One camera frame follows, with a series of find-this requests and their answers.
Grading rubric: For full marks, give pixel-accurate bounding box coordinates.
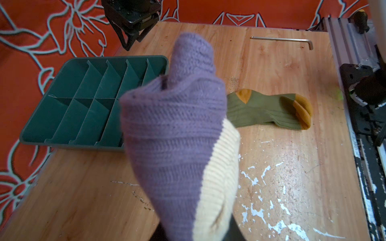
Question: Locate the green striped sock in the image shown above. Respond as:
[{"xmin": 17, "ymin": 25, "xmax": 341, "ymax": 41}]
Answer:
[{"xmin": 227, "ymin": 89, "xmax": 313, "ymax": 130}]

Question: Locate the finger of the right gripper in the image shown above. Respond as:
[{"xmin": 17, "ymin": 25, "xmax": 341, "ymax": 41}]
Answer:
[
  {"xmin": 136, "ymin": 19, "xmax": 158, "ymax": 42},
  {"xmin": 113, "ymin": 23, "xmax": 136, "ymax": 51}
]

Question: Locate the metal hex key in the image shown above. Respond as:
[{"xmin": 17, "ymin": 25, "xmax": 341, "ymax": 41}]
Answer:
[{"xmin": 250, "ymin": 36, "xmax": 314, "ymax": 50}]

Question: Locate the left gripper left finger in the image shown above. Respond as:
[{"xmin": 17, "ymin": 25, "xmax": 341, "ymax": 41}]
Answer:
[{"xmin": 149, "ymin": 224, "xmax": 168, "ymax": 241}]

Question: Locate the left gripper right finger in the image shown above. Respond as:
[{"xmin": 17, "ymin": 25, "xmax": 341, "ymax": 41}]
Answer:
[{"xmin": 224, "ymin": 215, "xmax": 246, "ymax": 241}]

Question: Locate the purple striped sock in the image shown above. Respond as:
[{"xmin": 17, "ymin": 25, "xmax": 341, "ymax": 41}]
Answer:
[{"xmin": 120, "ymin": 33, "xmax": 240, "ymax": 241}]

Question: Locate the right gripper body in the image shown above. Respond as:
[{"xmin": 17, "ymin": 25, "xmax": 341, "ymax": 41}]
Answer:
[{"xmin": 101, "ymin": 0, "xmax": 161, "ymax": 30}]

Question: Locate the green compartment tray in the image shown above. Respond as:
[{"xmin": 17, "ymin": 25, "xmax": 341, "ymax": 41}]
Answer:
[{"xmin": 19, "ymin": 55, "xmax": 169, "ymax": 151}]

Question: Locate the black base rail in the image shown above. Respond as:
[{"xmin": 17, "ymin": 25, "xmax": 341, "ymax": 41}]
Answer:
[{"xmin": 339, "ymin": 63, "xmax": 386, "ymax": 241}]

